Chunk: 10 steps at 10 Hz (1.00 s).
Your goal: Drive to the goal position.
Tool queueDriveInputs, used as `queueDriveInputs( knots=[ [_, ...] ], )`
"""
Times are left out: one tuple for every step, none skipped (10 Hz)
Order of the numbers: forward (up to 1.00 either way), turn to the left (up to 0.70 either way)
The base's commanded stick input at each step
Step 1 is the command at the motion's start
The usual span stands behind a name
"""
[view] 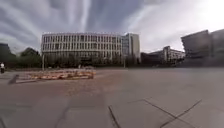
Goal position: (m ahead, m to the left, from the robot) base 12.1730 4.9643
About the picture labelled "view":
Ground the grey stone slab plaza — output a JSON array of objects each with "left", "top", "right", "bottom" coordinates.
[{"left": 0, "top": 67, "right": 224, "bottom": 128}]

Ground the large curved white building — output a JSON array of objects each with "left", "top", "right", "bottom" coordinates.
[{"left": 40, "top": 31, "right": 141, "bottom": 67}]

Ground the orange flower bed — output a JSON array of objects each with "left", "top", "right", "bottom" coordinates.
[{"left": 14, "top": 68, "right": 97, "bottom": 84}]

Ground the low pale building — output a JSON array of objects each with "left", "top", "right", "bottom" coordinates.
[{"left": 140, "top": 45, "right": 186, "bottom": 66}]

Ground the pole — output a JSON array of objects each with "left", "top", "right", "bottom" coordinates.
[{"left": 41, "top": 54, "right": 45, "bottom": 71}]

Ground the row of trees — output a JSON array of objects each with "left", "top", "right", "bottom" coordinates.
[{"left": 0, "top": 43, "right": 141, "bottom": 70}]

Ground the dark grey building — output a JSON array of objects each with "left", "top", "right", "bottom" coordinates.
[{"left": 179, "top": 28, "right": 224, "bottom": 68}]

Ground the person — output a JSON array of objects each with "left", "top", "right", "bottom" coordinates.
[{"left": 0, "top": 62, "right": 6, "bottom": 74}]

